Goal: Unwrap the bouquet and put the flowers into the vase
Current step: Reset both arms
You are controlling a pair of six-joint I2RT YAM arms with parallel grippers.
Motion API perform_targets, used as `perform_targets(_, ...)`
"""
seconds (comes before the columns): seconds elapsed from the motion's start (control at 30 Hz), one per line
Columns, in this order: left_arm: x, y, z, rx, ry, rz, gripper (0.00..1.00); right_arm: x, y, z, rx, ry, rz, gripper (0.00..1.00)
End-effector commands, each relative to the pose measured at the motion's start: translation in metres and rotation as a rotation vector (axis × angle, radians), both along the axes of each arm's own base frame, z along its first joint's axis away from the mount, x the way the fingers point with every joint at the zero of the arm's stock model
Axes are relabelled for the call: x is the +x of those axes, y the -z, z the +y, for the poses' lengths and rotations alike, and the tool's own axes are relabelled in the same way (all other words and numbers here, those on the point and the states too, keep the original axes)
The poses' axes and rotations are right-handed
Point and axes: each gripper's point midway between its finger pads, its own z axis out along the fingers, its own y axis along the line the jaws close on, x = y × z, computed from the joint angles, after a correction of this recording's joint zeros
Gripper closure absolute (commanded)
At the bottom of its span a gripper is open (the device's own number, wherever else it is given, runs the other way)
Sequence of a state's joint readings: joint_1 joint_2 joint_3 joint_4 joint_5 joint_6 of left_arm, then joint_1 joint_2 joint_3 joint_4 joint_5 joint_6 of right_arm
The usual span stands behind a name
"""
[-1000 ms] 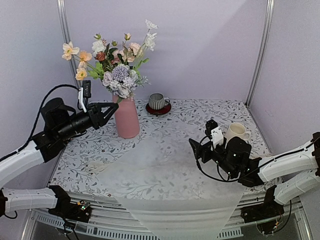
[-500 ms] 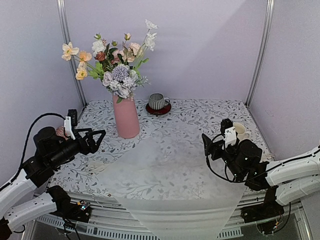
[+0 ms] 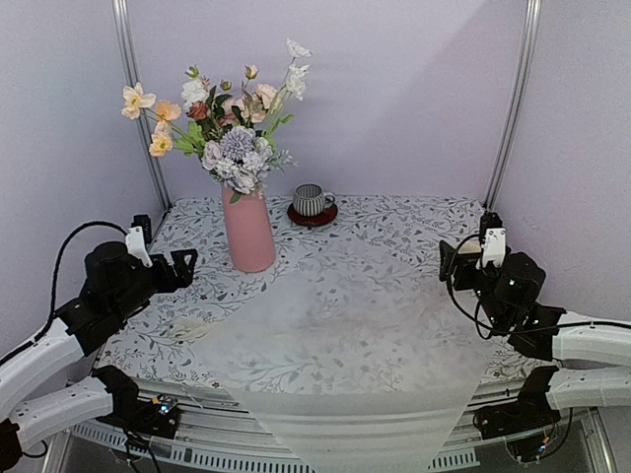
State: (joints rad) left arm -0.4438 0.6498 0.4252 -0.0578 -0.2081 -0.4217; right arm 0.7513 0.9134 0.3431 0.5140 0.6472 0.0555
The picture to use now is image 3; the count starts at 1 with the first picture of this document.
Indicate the pink peony flower stem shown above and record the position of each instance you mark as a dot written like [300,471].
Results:
[228,108]

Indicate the pink tall vase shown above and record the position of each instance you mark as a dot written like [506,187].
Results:
[249,232]

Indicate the white rose flower stem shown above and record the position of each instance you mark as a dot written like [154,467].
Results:
[293,85]

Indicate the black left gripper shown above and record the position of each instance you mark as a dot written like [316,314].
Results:
[183,275]

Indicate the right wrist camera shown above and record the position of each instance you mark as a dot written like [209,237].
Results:
[492,241]

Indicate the aluminium front rail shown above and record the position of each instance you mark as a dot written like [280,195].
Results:
[216,434]

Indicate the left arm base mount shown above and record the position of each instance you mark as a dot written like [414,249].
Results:
[155,418]

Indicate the white translucent wrapping paper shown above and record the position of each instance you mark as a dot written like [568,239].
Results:
[354,360]

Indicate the floral patterned table mat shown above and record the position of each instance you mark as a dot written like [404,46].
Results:
[408,228]

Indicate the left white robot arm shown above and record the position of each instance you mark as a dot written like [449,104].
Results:
[26,421]

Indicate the cream white mug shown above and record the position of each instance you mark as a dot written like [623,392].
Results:
[470,245]

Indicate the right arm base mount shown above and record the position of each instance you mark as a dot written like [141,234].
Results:
[517,414]

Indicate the orange blossom flower stem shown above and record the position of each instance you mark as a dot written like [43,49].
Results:
[166,136]

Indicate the right aluminium frame post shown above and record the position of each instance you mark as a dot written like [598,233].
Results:
[524,64]

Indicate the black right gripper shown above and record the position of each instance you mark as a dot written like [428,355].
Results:
[466,262]

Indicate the left aluminium frame post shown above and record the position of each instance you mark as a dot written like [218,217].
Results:
[123,32]

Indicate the white peony flower stem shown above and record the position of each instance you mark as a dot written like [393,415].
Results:
[196,88]

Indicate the rust red rose stem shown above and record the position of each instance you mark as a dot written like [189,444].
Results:
[202,115]

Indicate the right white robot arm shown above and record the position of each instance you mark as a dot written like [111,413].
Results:
[586,360]

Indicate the dark red saucer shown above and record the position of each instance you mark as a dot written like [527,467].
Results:
[327,216]

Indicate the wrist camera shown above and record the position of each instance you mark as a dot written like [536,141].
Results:
[138,236]
[492,241]

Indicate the striped grey ceramic cup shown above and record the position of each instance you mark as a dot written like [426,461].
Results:
[310,200]

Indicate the aluminium frame post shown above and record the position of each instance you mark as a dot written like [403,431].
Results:
[123,32]
[524,64]

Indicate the peach rose flower stem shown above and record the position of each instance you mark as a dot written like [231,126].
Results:
[260,100]

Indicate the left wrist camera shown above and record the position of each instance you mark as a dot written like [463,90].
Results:
[138,236]

